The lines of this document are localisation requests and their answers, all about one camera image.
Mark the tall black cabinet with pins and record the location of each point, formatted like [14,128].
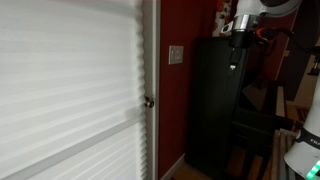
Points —
[213,110]

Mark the white pleated window blind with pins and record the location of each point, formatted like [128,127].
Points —
[66,90]

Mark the grey wall switch plate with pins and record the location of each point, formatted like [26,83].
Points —
[175,54]

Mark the light wooden slat frame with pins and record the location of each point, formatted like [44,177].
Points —
[281,153]

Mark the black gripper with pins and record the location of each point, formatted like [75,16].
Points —
[239,39]

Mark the black stand with equipment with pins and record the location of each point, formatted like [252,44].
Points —
[315,66]

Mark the white door frame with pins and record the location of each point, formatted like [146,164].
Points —
[152,50]

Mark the floral red white picture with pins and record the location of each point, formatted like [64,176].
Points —
[221,13]

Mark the brass door knob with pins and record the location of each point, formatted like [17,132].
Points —
[149,102]

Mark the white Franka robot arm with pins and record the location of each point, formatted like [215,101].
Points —
[310,133]

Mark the dark tall panel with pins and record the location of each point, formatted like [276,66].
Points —
[300,60]

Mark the white baseboard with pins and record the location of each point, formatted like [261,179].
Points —
[173,166]

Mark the low dark wooden table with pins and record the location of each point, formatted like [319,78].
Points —
[260,116]

